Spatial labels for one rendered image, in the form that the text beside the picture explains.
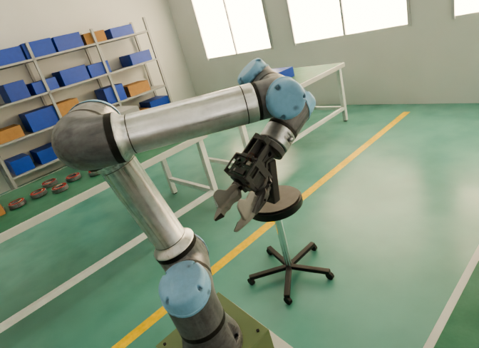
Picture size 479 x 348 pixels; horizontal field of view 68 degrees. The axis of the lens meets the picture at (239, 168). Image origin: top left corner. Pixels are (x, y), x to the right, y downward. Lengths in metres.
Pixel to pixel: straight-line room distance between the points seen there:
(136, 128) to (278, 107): 0.26
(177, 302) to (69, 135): 0.40
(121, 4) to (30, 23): 1.65
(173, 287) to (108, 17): 6.77
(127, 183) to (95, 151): 0.18
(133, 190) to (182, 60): 7.26
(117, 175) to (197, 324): 0.37
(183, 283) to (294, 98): 0.47
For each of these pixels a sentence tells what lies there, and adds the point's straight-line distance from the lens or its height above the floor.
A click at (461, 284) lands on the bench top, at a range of 1.18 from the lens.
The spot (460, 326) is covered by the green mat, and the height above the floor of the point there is 0.75.
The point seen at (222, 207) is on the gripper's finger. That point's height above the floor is 1.17.
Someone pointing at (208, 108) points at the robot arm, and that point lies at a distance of 0.65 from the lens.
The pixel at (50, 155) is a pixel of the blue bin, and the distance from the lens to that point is 6.29.
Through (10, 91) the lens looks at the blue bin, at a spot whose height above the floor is 1.43.
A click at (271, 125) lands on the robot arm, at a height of 1.31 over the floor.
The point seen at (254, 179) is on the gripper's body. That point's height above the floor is 1.23.
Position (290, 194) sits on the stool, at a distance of 2.09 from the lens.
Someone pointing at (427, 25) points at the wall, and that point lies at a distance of 4.94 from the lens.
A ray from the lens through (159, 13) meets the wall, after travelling 7.91.
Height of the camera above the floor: 1.54
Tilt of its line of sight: 22 degrees down
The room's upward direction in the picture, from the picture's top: 15 degrees counter-clockwise
